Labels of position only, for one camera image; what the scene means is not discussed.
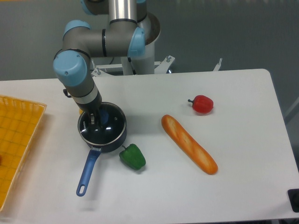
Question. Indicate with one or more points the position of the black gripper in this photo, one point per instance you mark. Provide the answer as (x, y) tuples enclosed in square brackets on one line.
[(90, 108)]

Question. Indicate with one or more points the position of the glass lid with blue knob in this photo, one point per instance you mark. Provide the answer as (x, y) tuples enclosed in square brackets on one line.
[(113, 127)]

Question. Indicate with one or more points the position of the dark pot with blue handle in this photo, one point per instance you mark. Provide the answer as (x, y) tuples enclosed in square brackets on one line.
[(92, 157)]

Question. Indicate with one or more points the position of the orange toy baguette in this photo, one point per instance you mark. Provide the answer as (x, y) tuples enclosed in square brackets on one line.
[(189, 145)]

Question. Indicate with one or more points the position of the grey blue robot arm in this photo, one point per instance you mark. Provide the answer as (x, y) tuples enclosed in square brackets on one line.
[(122, 38)]

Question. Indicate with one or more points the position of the yellow plastic basket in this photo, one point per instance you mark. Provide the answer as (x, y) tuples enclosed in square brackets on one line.
[(19, 120)]

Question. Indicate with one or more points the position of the green toy bell pepper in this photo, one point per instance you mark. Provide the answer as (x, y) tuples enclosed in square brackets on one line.
[(132, 157)]

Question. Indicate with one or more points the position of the red toy bell pepper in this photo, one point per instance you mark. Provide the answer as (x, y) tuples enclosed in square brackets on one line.
[(202, 104)]

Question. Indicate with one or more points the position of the black object at table edge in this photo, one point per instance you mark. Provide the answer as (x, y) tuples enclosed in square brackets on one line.
[(293, 195)]

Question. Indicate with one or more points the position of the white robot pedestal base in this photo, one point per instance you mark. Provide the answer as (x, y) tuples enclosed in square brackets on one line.
[(142, 65)]

